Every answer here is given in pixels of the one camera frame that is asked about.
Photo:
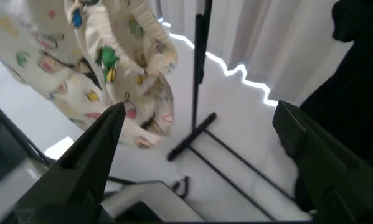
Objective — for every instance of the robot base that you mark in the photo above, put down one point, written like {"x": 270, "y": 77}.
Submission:
{"x": 155, "y": 199}

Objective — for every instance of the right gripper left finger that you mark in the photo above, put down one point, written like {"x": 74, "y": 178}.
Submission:
{"x": 80, "y": 168}

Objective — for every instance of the white curtain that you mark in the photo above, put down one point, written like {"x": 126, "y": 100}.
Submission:
{"x": 267, "y": 37}

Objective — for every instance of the black clothes rack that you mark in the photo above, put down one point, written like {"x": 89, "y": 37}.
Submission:
{"x": 200, "y": 62}

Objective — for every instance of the cream printed garment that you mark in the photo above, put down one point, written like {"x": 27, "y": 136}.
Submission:
{"x": 64, "y": 62}

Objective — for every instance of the black garment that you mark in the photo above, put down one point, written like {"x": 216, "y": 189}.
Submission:
{"x": 354, "y": 93}

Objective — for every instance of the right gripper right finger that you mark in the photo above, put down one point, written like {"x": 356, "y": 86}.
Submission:
{"x": 335, "y": 174}

